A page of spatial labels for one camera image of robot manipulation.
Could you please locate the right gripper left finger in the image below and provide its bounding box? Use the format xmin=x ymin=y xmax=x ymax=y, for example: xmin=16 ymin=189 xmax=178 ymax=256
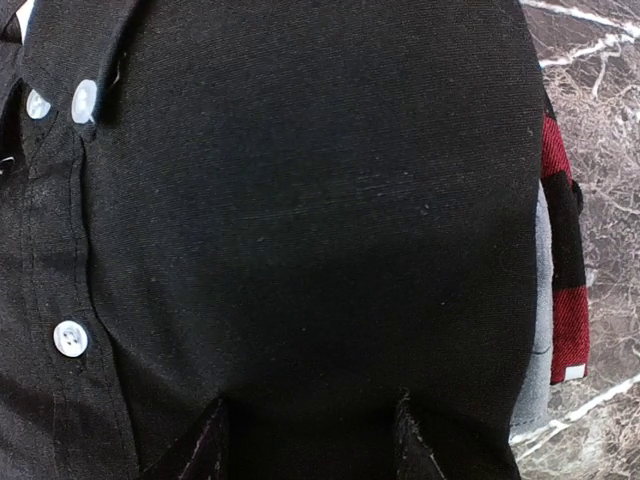
xmin=142 ymin=399 xmax=229 ymax=480

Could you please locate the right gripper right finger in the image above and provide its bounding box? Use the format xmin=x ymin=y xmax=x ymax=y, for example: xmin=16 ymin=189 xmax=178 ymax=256
xmin=393 ymin=390 xmax=446 ymax=480

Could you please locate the black long sleeve shirt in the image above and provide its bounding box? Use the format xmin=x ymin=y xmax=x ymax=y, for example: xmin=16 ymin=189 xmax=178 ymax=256
xmin=1 ymin=1 xmax=544 ymax=479

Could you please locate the grey folded shirt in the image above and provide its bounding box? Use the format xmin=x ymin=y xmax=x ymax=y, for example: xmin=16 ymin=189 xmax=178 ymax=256
xmin=510 ymin=185 xmax=553 ymax=438

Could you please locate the red black folded shirt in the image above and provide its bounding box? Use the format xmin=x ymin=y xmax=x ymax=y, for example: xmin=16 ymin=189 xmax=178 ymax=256
xmin=541 ymin=99 xmax=590 ymax=385

